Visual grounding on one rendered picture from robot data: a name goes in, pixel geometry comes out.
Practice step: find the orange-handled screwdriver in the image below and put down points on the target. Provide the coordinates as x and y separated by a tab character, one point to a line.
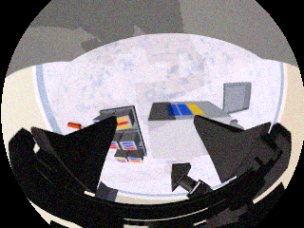
75	125

